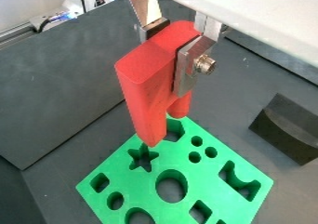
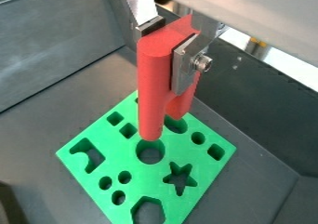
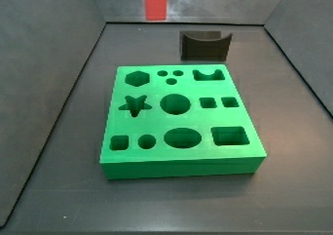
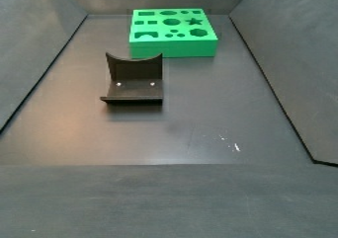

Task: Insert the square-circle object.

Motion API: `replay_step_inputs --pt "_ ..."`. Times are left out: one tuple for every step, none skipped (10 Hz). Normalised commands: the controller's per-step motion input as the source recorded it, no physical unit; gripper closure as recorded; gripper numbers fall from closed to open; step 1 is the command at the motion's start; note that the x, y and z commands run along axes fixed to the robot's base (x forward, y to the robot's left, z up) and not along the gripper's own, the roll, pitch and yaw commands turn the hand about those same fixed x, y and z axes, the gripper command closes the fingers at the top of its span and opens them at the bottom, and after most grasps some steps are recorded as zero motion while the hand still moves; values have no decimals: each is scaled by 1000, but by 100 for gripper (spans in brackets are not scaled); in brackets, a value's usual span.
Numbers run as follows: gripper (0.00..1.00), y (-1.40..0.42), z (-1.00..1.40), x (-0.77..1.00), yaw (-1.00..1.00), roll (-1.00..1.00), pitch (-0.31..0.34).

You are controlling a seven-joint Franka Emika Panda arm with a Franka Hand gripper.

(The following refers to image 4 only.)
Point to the black curved holder stand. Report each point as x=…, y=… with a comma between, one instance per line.
x=137, y=80

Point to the green shape sorter box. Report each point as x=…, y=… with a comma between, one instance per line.
x=174, y=32

